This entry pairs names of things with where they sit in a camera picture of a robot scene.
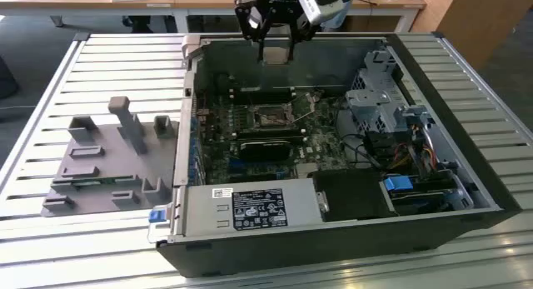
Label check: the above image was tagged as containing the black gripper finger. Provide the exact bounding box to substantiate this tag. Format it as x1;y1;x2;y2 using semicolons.
234;0;275;64
284;3;319;64

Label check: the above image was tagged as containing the CPU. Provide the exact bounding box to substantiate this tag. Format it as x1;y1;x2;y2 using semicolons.
264;47;291;66

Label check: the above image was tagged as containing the metal socket cover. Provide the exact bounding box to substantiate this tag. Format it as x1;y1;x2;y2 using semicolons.
302;89;324;105

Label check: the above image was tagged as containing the CPU socket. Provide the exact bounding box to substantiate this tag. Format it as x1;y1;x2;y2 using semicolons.
248;104;298;130

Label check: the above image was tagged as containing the pale blue teach pendant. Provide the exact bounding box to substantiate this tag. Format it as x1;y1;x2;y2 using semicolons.
322;3;348;30

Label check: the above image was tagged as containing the black fan shroud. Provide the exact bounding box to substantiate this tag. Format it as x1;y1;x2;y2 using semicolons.
211;72;292;105

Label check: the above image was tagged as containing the black chair base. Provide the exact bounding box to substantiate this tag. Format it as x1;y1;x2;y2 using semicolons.
123;16;153;34

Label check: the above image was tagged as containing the metal drive cage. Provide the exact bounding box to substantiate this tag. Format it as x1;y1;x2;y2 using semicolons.
343;50;430;134

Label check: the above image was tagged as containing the black RAM stick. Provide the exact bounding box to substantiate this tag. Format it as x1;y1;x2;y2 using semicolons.
235;129;304;142

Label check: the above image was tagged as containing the green motherboard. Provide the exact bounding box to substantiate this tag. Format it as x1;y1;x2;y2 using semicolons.
194;89;355;185

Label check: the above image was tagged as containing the wooden desk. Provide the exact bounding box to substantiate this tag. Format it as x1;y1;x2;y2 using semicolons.
0;0;427;34

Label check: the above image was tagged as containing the black graphics card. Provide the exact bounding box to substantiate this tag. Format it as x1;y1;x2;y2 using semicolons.
239;140;295;162

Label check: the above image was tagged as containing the wooden cabinet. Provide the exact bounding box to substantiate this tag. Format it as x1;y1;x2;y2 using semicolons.
410;0;533;71

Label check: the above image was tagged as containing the silver chipset heatsink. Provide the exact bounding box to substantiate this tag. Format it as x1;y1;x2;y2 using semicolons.
295;163;318;177

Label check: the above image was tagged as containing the grey parts rack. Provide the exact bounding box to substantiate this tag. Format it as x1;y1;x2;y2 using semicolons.
39;96;180;218

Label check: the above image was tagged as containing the black drive box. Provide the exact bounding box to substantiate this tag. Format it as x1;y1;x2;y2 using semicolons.
311;169;399;223

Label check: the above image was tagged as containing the blue disk carrier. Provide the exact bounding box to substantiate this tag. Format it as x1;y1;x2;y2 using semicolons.
383;175;414;193

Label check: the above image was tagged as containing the green RAM stick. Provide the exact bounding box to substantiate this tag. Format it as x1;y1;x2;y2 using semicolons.
72;175;136;187

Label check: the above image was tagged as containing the silver power supply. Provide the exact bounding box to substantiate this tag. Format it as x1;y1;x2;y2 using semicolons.
183;178;328;237

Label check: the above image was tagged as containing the black PC case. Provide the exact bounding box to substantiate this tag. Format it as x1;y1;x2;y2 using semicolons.
153;32;523;278

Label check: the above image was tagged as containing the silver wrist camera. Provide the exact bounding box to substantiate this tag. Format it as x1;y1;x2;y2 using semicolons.
298;0;352;25

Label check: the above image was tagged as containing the yellow orange wire bundle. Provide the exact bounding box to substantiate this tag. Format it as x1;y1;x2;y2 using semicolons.
390;123;438;173

